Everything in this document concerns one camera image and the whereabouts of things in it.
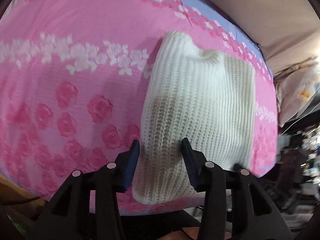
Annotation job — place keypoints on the beige draped cloth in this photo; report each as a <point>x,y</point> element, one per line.
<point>262,10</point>

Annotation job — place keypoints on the pale floral quilt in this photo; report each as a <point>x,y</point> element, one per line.
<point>297,90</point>

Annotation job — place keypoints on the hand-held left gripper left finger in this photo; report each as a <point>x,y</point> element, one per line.
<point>132,162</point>

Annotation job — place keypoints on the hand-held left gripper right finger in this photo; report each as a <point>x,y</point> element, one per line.
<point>190,165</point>

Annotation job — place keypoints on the pink floral bed sheet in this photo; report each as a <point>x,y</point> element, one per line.
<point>75,67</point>

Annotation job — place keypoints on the white red black knit sweater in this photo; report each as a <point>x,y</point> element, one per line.
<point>200,105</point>

